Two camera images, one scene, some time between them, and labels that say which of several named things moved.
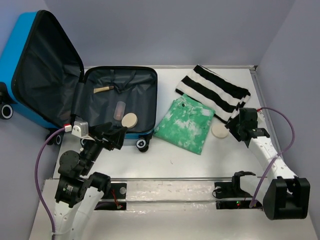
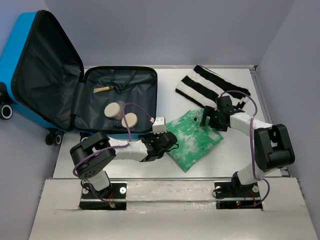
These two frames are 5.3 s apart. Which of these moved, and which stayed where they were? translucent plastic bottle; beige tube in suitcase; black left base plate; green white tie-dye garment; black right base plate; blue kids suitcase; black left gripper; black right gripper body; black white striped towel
Moved: black left gripper; black right gripper body; green white tie-dye garment
Stayed: black white striped towel; beige tube in suitcase; black right base plate; black left base plate; blue kids suitcase; translucent plastic bottle
